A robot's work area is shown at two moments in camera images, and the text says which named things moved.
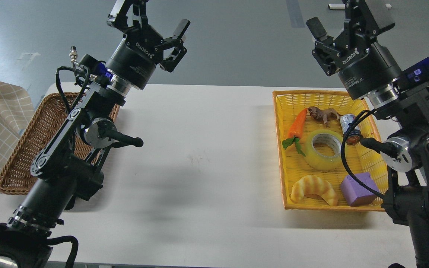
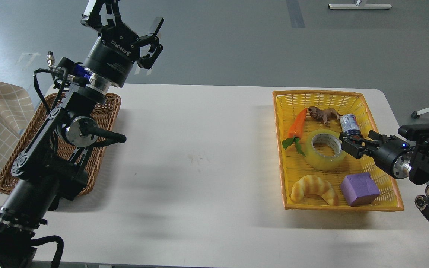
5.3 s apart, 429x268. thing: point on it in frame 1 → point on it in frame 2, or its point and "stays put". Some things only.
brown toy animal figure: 324,114 stays put
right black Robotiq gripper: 368,66 → 386,153
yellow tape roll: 320,162 stays put
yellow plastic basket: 331,155 stays put
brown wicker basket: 16,175 stays put
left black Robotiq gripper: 134,60 → 110,60
